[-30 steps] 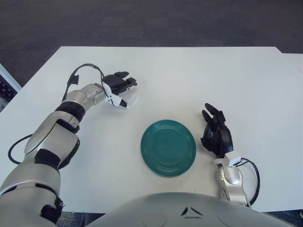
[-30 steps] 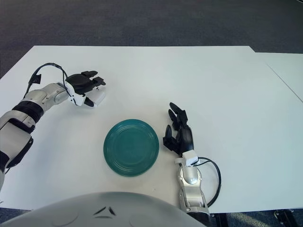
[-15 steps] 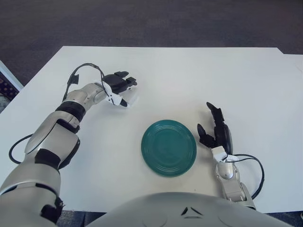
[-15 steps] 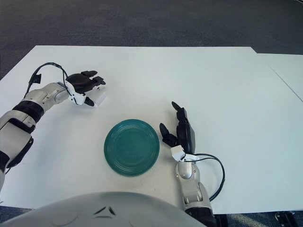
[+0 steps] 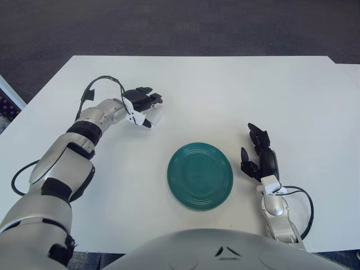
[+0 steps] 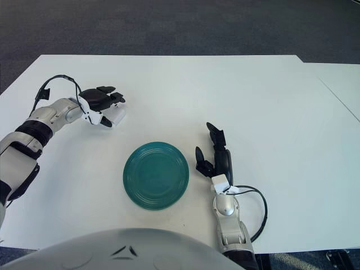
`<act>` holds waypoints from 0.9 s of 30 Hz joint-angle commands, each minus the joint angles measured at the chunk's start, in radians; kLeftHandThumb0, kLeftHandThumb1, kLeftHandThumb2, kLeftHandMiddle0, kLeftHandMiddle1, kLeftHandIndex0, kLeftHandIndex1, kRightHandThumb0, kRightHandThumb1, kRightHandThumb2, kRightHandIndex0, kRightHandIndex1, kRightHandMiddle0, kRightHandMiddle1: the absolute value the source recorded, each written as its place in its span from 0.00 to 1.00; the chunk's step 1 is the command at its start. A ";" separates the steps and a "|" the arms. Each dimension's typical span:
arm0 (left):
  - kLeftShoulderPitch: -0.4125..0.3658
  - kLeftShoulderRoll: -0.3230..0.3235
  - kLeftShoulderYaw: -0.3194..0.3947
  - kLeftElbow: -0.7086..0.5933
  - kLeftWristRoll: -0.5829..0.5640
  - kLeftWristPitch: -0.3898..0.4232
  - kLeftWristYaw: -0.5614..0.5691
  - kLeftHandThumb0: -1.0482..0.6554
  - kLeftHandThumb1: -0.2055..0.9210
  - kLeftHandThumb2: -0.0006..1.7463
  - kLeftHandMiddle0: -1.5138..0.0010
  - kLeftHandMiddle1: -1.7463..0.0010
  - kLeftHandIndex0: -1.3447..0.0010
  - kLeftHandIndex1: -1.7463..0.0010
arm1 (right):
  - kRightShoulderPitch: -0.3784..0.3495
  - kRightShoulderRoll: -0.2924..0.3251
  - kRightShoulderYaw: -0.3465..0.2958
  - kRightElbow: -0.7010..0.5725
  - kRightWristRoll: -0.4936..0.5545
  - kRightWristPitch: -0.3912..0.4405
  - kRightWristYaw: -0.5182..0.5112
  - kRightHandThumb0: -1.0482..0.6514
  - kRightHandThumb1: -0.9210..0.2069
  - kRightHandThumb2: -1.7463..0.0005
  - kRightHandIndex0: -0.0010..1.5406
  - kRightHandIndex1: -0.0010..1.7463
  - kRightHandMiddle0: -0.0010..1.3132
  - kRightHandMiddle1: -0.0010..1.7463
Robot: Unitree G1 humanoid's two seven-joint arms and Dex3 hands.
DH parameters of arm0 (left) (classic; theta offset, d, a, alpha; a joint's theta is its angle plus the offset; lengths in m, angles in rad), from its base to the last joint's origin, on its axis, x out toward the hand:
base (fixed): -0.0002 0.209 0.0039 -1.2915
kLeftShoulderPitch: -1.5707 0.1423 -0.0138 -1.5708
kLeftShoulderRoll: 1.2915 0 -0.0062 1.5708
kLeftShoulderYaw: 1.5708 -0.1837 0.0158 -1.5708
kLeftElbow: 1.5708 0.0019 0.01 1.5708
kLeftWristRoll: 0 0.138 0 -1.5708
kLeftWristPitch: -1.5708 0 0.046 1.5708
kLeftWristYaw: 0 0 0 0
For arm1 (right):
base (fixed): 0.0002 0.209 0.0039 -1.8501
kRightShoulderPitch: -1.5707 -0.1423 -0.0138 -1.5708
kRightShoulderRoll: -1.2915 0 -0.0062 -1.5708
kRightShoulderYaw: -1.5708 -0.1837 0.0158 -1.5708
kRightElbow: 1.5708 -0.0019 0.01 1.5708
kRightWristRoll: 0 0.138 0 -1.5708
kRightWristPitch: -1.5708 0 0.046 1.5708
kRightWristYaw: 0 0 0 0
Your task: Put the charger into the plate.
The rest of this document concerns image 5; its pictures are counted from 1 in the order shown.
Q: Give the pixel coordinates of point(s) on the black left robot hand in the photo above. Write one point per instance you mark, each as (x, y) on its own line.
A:
(139, 99)

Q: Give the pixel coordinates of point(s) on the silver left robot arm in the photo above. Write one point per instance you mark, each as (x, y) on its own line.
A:
(62, 160)

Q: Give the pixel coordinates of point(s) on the dark patterned rug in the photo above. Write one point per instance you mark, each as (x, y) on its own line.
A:
(5, 115)

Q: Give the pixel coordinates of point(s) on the dark green round plate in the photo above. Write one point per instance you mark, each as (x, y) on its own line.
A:
(200, 176)

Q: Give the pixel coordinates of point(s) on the white board edge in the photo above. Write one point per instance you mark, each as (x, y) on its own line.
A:
(12, 94)

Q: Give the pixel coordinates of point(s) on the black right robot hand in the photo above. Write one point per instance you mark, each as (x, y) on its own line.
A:
(268, 164)

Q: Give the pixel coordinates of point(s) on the grey robot torso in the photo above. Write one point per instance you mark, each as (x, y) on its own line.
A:
(225, 253)

